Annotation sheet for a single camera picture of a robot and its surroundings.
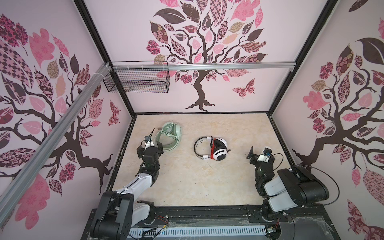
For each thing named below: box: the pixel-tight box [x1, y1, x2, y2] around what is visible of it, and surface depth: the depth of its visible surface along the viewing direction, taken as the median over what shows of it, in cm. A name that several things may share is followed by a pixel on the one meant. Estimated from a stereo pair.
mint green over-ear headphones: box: [155, 121, 183, 152], surface depth 102 cm
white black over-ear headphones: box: [194, 136, 231, 162], surface depth 93 cm
